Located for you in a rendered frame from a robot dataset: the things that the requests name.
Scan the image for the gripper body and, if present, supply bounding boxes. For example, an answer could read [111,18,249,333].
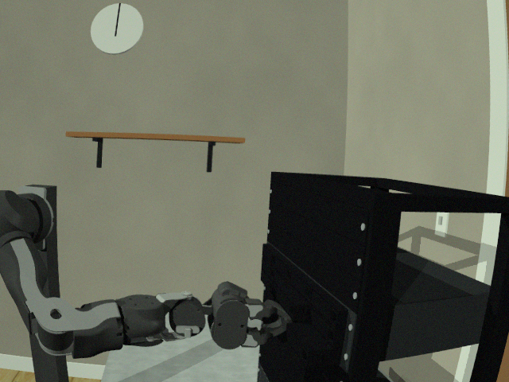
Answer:
[202,281,249,349]

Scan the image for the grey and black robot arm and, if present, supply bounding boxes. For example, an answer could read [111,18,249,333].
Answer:
[0,186,206,359]

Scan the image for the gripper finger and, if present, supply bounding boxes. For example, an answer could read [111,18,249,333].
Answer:
[241,317,286,348]
[244,298,292,325]

